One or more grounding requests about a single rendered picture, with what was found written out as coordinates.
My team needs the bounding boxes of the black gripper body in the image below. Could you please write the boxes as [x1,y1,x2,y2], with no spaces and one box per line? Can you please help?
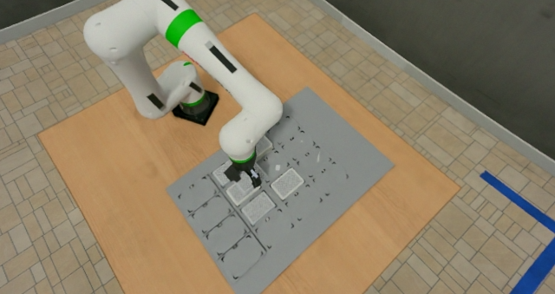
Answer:
[237,162,255,173]

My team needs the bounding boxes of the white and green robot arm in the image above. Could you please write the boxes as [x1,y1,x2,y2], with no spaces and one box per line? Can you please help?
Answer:
[83,0,283,183]

